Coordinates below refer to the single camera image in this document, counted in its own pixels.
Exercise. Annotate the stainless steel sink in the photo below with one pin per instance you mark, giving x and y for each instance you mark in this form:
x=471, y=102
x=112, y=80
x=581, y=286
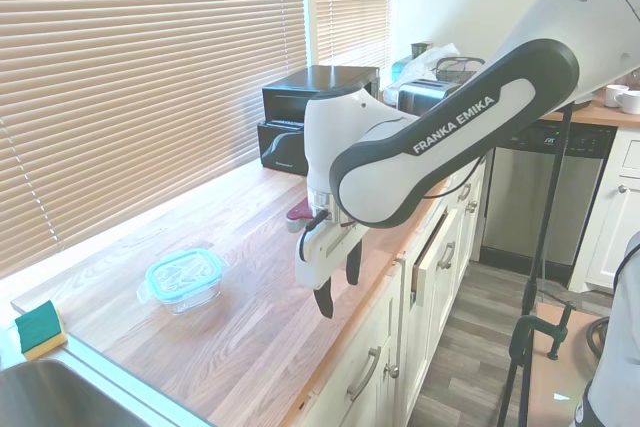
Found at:
x=50, y=397

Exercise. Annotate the black toaster oven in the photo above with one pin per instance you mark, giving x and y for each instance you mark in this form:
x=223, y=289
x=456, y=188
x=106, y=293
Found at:
x=300, y=92

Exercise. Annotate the stainless steel dishwasher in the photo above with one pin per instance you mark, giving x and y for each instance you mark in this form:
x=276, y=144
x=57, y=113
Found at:
x=520, y=197

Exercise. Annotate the silver toaster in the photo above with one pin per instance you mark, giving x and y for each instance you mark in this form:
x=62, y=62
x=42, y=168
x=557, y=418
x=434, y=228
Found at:
x=417, y=97

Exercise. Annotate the black tripod stand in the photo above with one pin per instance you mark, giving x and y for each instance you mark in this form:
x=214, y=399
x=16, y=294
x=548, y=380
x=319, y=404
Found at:
x=537, y=277

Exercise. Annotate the green clamp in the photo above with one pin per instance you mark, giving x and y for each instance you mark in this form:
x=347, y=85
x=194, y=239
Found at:
x=562, y=327

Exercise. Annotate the yellow green sponge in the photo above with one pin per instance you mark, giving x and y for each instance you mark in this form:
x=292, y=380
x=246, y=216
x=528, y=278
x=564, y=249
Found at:
x=40, y=332

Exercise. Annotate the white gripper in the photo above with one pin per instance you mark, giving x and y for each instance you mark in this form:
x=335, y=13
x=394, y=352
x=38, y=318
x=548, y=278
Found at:
x=315, y=257

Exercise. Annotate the white plastic bag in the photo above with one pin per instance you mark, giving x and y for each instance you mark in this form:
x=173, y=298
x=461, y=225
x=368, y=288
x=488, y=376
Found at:
x=430, y=61

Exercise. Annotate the teal glass jar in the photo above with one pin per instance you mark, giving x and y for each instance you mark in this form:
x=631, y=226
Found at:
x=399, y=68

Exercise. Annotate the brown base board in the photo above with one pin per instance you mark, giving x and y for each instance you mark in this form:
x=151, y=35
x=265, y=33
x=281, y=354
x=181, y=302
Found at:
x=580, y=327

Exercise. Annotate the black countertop appliance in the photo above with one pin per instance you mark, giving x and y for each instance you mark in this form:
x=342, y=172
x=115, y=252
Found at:
x=280, y=147

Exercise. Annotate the white kitchen base cabinet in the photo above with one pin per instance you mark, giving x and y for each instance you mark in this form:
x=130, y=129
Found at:
x=430, y=347

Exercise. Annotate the green tin canister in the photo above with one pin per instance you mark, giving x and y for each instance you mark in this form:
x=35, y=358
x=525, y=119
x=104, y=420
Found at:
x=422, y=49

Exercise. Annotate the white side cabinet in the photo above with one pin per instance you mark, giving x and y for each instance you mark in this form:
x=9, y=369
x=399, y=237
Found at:
x=615, y=227

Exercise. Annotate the narrow beige window blind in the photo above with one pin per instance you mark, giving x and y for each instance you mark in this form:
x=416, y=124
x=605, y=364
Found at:
x=350, y=2

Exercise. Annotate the round silver cabinet knob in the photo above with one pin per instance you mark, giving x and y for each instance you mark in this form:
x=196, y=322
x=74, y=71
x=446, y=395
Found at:
x=392, y=371
x=621, y=188
x=471, y=207

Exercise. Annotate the white mug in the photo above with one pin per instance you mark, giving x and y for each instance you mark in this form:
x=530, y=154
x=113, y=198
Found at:
x=632, y=103
x=612, y=96

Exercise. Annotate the dark red wrist camera mount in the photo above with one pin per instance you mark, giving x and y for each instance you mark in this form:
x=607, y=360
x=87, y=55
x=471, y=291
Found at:
x=299, y=214

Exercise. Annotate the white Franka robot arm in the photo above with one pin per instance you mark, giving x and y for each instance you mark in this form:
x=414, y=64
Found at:
x=450, y=122

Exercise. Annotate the wide beige window blind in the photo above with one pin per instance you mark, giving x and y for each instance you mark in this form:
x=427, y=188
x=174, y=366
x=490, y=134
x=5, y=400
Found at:
x=150, y=72

